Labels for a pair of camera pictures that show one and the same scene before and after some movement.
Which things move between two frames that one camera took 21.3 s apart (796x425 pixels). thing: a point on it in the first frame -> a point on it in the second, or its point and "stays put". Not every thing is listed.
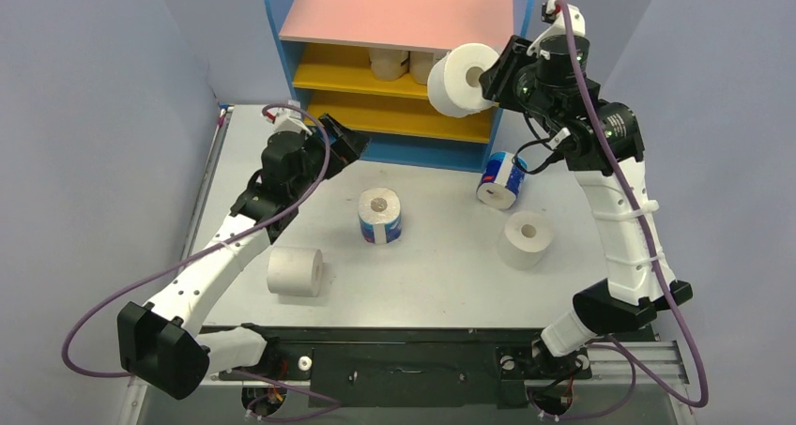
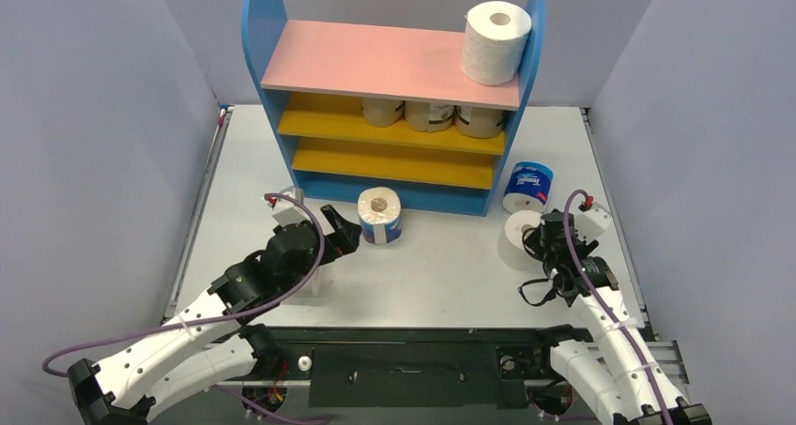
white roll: (453, 85) -> (494, 40)
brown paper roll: (420, 65) -> (429, 116)
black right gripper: (508, 73) -> (550, 240)
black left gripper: (347, 148) -> (342, 241)
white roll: (525, 239) stays put
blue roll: (379, 211) stays put
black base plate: (412, 367) stays put
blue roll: (503, 175) -> (528, 187)
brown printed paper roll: (388, 65) -> (382, 113)
